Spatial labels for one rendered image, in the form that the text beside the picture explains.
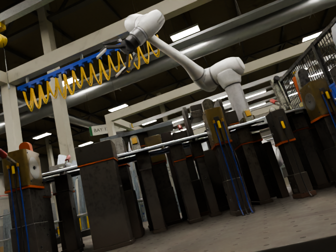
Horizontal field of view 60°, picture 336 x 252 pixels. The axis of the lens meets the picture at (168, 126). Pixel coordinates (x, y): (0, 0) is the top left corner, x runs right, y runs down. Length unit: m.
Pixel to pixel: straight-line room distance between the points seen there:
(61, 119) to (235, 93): 7.92
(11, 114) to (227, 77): 4.07
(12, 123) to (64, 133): 4.14
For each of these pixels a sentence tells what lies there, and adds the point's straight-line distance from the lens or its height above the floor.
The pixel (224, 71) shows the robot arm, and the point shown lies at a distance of 1.86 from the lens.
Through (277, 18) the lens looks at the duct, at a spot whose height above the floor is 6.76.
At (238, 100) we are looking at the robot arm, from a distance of 1.84.
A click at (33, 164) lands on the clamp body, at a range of 1.05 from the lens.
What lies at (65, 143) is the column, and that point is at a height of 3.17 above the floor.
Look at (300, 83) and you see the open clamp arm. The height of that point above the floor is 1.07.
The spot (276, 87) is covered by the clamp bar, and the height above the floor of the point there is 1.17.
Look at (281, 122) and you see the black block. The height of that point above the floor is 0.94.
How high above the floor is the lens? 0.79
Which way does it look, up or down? 14 degrees up
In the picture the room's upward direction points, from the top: 15 degrees counter-clockwise
